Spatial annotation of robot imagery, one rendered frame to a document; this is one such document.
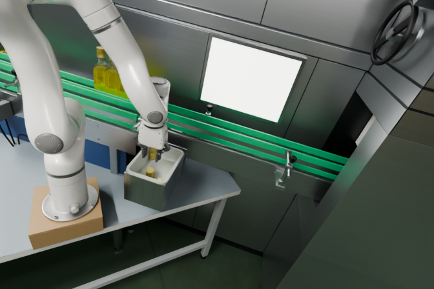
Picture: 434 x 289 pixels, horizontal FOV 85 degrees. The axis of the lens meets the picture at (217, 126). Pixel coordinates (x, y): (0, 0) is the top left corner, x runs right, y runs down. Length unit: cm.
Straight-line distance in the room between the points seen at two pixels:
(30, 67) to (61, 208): 54
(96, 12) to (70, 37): 81
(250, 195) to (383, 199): 77
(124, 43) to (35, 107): 30
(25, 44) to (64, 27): 76
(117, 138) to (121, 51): 54
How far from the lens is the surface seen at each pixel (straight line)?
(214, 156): 114
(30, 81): 81
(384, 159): 94
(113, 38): 73
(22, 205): 131
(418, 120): 89
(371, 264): 134
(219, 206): 146
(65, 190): 102
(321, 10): 111
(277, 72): 111
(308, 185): 120
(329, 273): 140
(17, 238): 122
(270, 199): 156
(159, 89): 77
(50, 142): 82
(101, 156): 135
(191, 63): 116
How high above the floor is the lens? 171
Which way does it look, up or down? 32 degrees down
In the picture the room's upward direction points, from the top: 14 degrees clockwise
